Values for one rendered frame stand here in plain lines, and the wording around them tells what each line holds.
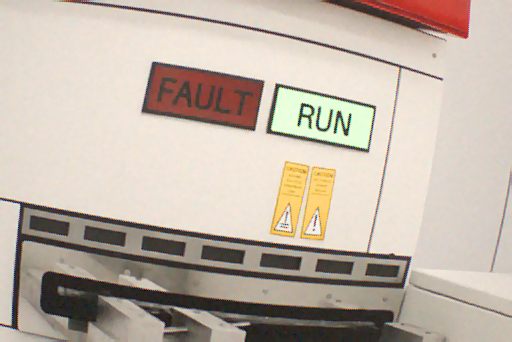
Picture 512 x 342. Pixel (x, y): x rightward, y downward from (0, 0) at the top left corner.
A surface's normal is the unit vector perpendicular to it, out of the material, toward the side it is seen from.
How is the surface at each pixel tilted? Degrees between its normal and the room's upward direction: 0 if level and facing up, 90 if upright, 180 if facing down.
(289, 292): 90
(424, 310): 90
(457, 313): 90
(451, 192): 90
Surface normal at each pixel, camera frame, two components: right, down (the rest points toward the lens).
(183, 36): 0.48, 0.14
